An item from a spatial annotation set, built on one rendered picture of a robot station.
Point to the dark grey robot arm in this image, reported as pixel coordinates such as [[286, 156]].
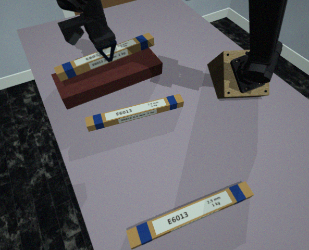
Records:
[[257, 66]]

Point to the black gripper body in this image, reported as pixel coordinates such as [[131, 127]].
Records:
[[108, 34]]

